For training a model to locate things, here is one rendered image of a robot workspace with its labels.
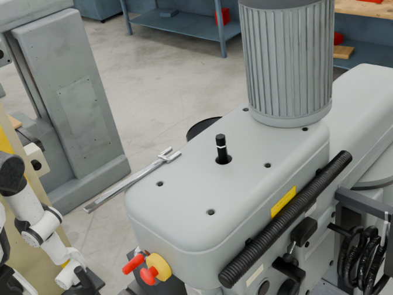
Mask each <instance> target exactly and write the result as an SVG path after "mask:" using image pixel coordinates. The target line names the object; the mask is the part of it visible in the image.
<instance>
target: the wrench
mask: <svg viewBox="0 0 393 295"><path fill-rule="evenodd" d="M172 151H173V148H172V147H169V148H167V149H166V150H164V151H163V152H161V153H160V154H159V155H157V158H158V159H156V160H155V161H153V162H152V163H150V164H149V165H147V166H146V167H144V168H143V169H141V170H140V171H138V172H137V173H135V174H134V175H132V176H131V177H129V178H128V179H126V180H125V181H123V182H122V183H120V184H119V185H117V186H116V187H114V188H113V189H111V190H109V191H108V192H107V193H105V194H104V195H102V196H100V197H99V198H97V199H96V200H95V201H93V202H92V203H90V204H88V205H87V206H86V207H84V211H85V212H87V213H88V214H90V213H92V212H93V211H95V210H96V209H97V208H99V207H100V206H102V205H104V204H105V203H106V202H108V201H109V200H111V199H112V198H114V197H115V196H117V195H118V194H119V193H121V192H122V191H124V190H125V189H127V188H128V187H130V186H131V185H133V184H135V182H137V181H139V180H140V179H142V178H143V177H144V176H146V175H148V174H149V173H150V172H152V171H153V170H155V169H156V168H158V167H159V166H161V165H162V164H164V163H165V162H166V163H167V164H169V163H170V162H172V161H174V160H175V159H177V158H178V157H180V156H181V155H182V153H181V152H176V153H175V154H173V155H172V156H170V157H169V158H168V157H166V155H168V154H169V153H170V152H172Z"/></svg>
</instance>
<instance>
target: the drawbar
mask: <svg viewBox="0 0 393 295"><path fill-rule="evenodd" d="M215 139H216V145H217V146H219V147H222V146H225V145H226V138H225V135H224V134H222V133H220V134H218V135H216V137H215ZM219 147H217V150H218V157H219V164H228V163H229V158H228V153H227V146H226V147H223V148H219Z"/></svg>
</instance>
